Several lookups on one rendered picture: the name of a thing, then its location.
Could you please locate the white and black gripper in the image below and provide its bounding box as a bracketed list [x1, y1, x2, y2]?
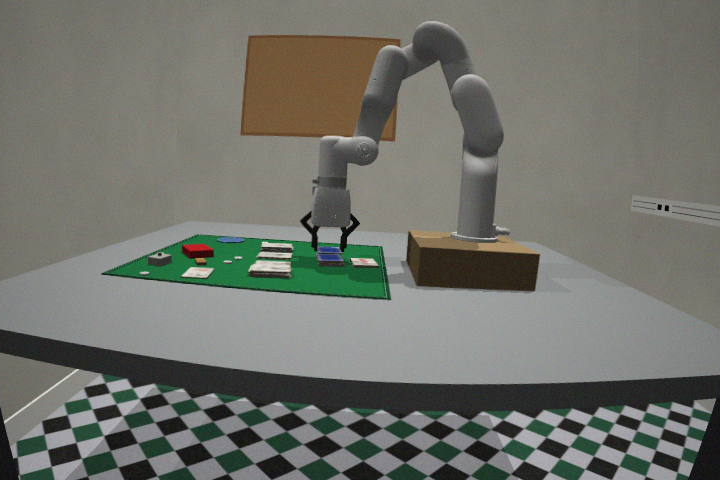
[300, 186, 360, 252]

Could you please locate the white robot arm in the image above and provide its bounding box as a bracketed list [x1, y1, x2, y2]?
[312, 21, 510, 243]

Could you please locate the red rectangular block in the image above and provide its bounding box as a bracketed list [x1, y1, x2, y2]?
[182, 244, 214, 259]

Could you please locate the blue card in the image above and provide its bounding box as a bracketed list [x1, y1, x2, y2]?
[316, 254, 344, 262]
[317, 246, 342, 254]

